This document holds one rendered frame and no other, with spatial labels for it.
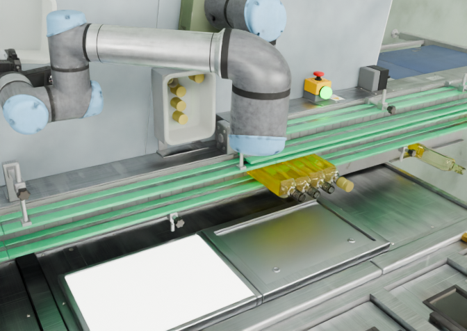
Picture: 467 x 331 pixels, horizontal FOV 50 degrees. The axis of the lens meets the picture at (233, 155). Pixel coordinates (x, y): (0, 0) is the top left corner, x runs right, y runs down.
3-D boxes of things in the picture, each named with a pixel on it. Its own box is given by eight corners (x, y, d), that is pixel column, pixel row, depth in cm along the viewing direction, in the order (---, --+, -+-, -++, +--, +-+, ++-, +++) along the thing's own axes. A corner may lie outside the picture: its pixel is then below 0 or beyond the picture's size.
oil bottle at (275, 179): (245, 173, 169) (283, 201, 153) (246, 158, 167) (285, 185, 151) (259, 169, 172) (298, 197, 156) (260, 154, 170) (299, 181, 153)
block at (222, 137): (214, 147, 167) (225, 155, 161) (215, 121, 163) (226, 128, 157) (224, 145, 168) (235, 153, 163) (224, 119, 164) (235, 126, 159)
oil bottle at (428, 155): (402, 152, 212) (456, 177, 192) (407, 140, 210) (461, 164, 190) (411, 153, 215) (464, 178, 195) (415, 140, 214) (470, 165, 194)
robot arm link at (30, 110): (55, 133, 101) (10, 141, 97) (42, 110, 109) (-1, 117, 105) (52, 98, 97) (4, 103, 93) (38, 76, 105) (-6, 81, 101)
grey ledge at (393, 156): (283, 177, 194) (301, 190, 185) (285, 157, 190) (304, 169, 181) (443, 132, 240) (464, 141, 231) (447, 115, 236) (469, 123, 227)
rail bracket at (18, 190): (3, 196, 138) (20, 237, 121) (-7, 140, 131) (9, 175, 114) (22, 192, 141) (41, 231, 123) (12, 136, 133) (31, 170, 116)
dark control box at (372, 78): (356, 86, 201) (372, 92, 194) (358, 66, 197) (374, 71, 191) (371, 83, 205) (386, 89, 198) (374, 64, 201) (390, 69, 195)
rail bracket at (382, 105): (361, 103, 187) (389, 115, 177) (364, 84, 184) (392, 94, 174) (370, 101, 189) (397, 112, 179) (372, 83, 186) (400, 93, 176)
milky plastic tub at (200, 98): (154, 137, 160) (165, 147, 153) (151, 68, 150) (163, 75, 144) (202, 127, 168) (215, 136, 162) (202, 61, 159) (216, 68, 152)
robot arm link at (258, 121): (276, 33, 143) (295, 94, 94) (271, 83, 149) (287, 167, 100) (233, 30, 143) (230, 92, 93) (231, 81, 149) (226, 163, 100)
